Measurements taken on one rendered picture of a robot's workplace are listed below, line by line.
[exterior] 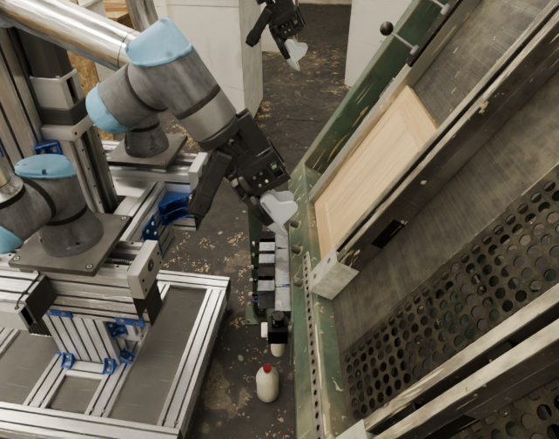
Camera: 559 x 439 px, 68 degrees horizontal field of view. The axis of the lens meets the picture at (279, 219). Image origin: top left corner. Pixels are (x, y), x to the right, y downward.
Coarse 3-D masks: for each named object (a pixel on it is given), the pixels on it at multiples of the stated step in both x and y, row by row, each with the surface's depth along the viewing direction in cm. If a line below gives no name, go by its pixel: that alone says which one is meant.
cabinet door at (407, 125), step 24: (408, 96) 116; (384, 120) 123; (408, 120) 111; (432, 120) 102; (360, 144) 131; (384, 144) 118; (408, 144) 106; (360, 168) 125; (384, 168) 112; (336, 192) 134; (360, 192) 119; (336, 216) 127; (336, 240) 120
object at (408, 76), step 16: (464, 0) 106; (480, 0) 106; (464, 16) 109; (448, 32) 111; (432, 48) 114; (416, 64) 116; (400, 80) 120; (416, 80) 119; (384, 96) 125; (384, 112) 125; (368, 128) 128; (352, 144) 132; (336, 160) 138; (320, 192) 143
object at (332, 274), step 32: (544, 32) 71; (512, 64) 75; (544, 64) 74; (480, 96) 80; (512, 96) 77; (448, 128) 85; (480, 128) 81; (416, 160) 90; (448, 160) 86; (384, 192) 96; (416, 192) 91; (384, 224) 96; (352, 256) 102; (320, 288) 109
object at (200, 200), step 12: (216, 156) 59; (228, 156) 60; (216, 168) 60; (204, 180) 61; (216, 180) 61; (192, 192) 65; (204, 192) 62; (192, 204) 62; (204, 204) 62; (204, 216) 63
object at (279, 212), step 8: (264, 200) 64; (272, 200) 65; (264, 208) 64; (272, 208) 65; (280, 208) 66; (288, 208) 66; (296, 208) 66; (272, 216) 66; (280, 216) 66; (288, 216) 67; (272, 224) 66; (280, 224) 67; (280, 232) 68
